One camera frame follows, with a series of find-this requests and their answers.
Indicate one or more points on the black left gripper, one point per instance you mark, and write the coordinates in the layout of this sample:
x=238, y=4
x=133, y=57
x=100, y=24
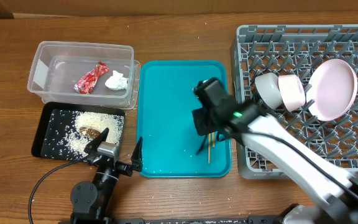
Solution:
x=127, y=169

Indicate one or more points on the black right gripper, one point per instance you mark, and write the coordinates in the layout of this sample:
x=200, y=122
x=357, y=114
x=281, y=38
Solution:
x=203, y=128

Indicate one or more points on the wooden chopstick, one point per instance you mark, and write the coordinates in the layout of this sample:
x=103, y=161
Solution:
x=209, y=148
x=213, y=139

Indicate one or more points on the rice and food leftovers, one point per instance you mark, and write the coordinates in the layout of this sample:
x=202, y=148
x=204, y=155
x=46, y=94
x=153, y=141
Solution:
x=68, y=132

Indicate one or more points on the white napkin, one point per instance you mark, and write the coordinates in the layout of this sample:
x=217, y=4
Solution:
x=116, y=81

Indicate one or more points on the red snack wrapper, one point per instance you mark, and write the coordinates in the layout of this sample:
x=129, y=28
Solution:
x=86, y=84

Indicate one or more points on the grey bowl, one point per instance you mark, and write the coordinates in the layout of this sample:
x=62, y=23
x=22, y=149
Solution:
x=267, y=88

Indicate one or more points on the pink large plate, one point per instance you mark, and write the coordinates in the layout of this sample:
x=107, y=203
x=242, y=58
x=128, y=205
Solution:
x=333, y=89

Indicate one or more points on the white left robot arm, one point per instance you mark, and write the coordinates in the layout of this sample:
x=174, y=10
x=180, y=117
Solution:
x=91, y=199

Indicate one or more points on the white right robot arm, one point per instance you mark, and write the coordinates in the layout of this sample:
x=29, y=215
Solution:
x=333, y=189

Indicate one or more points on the black waste tray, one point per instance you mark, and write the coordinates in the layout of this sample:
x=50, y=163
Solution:
x=47, y=111

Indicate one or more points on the grey dishwasher rack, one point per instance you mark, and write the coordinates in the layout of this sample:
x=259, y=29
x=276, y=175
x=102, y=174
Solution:
x=300, y=50

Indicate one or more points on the teal plastic tray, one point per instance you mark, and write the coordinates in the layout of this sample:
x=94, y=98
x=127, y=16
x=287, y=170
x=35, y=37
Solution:
x=165, y=121

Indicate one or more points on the clear plastic bin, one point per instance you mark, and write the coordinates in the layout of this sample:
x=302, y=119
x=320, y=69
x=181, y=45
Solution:
x=58, y=65

